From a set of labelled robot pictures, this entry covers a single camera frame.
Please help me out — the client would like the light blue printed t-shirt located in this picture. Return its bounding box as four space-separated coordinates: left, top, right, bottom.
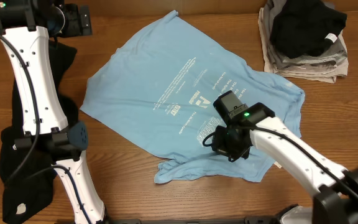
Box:
81 11 305 184

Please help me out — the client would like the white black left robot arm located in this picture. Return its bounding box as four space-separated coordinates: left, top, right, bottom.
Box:
0 0 110 223

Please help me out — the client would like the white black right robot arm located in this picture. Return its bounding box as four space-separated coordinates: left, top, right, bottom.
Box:
203 91 358 224

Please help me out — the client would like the grey folded clothes stack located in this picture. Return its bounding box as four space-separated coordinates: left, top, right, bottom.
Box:
258 0 349 83

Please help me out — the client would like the brown cardboard backboard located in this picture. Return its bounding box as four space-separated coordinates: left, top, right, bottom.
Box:
0 0 358 18

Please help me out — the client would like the black folded garment on stack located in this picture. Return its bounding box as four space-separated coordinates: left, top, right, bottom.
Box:
270 0 347 59

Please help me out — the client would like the black garment with white logo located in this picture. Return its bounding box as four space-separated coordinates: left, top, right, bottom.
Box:
0 41 77 224

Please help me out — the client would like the black base rail with mounts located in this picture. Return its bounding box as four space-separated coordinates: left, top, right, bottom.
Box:
54 203 313 224

